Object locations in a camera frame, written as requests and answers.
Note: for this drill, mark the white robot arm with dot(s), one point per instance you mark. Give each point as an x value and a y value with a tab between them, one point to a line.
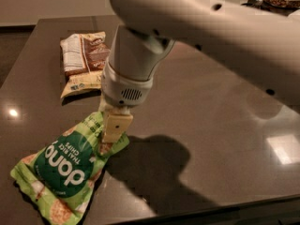
261	47

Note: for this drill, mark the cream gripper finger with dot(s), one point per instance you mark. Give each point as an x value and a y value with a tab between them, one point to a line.
102	104
116	122

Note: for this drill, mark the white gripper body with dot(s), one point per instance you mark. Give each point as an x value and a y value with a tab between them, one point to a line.
124	90

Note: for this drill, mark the green rice chip bag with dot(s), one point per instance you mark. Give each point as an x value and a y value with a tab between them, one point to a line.
60	178

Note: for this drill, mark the brown and cream snack bag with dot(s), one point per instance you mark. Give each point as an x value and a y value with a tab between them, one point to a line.
84	58

